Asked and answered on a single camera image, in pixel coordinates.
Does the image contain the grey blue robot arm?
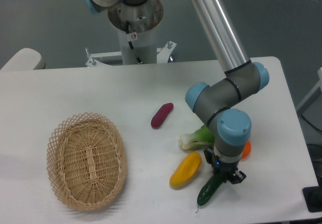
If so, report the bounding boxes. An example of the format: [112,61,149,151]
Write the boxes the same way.
[85,0,269,184]

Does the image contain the yellow mango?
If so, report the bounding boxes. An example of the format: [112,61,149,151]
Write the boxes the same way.
[169,152,202,189]

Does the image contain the green bok choy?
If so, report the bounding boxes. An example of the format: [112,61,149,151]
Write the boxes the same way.
[179,125,215,150]

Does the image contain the white chair armrest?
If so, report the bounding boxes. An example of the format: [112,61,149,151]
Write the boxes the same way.
[1,48,46,72]

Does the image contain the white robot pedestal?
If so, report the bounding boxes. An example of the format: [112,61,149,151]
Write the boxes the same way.
[86,20,177,67]

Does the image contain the orange tangerine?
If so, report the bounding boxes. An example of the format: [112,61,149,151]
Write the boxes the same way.
[241,140,252,160]

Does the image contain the purple sweet potato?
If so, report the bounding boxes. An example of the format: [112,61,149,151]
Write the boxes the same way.
[150,103,174,129]

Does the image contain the woven wicker basket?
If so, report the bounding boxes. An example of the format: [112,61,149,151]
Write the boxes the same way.
[46,113,127,211]

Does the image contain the black device at table edge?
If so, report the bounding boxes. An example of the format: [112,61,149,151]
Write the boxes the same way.
[302,186,321,213]

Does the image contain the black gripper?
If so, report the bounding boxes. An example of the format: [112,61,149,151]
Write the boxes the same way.
[203,147,247,184]

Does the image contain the dark green cucumber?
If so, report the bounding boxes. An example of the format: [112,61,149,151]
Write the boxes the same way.
[196,173,225,212]

